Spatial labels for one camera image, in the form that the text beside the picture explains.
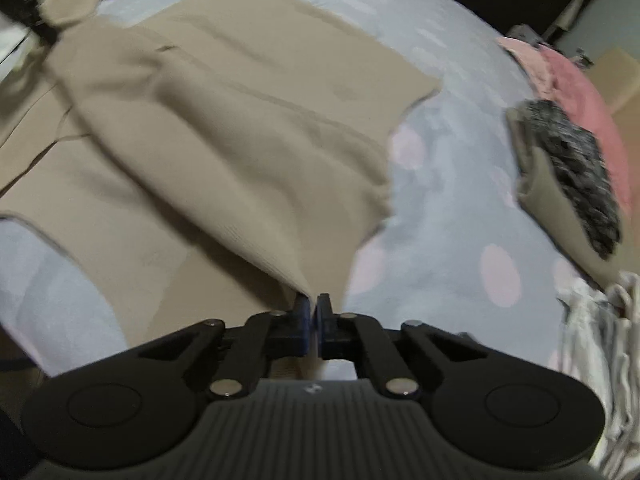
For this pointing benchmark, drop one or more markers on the white cloth pile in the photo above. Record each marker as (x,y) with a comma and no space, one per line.
(600,360)

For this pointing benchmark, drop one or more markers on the pink pillow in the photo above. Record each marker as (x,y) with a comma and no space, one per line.
(585,90)

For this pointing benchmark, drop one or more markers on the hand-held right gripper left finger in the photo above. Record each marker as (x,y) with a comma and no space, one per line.
(303,325)

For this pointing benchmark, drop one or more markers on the black grey knit garment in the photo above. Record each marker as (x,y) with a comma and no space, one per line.
(575,170)

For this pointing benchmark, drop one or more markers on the pink cloth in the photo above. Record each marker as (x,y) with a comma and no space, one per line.
(525,65)

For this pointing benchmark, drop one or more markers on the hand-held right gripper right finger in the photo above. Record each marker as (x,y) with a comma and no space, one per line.
(326,327)

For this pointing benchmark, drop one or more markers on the folded beige and black clothes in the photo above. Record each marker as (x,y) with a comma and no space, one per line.
(550,220)

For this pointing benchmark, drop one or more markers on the beige knit garment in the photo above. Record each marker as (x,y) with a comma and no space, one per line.
(240,125)

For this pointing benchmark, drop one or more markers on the bed with dotted sheet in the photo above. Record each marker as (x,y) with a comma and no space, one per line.
(450,185)

